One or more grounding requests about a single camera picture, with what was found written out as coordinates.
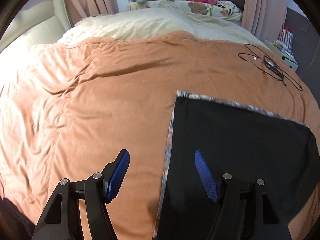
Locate black pants with white logo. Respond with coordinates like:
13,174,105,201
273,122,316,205
158,96,320,240

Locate orange-brown bed blanket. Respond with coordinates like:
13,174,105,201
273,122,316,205
1,31,319,239

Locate bear-patterned folded cloth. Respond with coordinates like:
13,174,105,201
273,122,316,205
152,90,309,239

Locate white bedside drawer cabinet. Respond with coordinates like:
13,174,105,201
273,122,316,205
263,40,298,72

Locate cream white duvet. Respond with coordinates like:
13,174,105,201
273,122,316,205
58,8,265,47

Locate pink striped gift bag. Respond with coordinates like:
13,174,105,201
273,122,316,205
278,23,293,52

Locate cream padded headboard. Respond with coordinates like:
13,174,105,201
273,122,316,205
1,0,72,52

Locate teddy bear print pillow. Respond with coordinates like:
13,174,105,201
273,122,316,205
127,0,243,22

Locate pink curtain right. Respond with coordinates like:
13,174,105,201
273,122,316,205
241,0,291,41

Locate black cable on bed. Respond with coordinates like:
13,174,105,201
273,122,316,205
237,43,304,92

